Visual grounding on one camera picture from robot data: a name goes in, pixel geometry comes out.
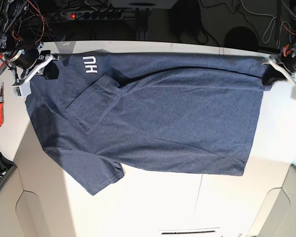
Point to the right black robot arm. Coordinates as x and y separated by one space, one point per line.
22 29

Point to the blue grey t-shirt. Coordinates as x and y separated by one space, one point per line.
184 113

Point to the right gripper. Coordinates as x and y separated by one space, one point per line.
29 63

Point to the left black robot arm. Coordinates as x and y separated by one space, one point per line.
290 6

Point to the white power strip red switch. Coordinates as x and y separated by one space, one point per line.
93 15

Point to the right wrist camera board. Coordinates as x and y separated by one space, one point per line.
22 90

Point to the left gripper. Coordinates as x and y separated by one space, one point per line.
279 67

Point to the orange handled screwdriver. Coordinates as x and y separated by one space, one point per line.
1 104

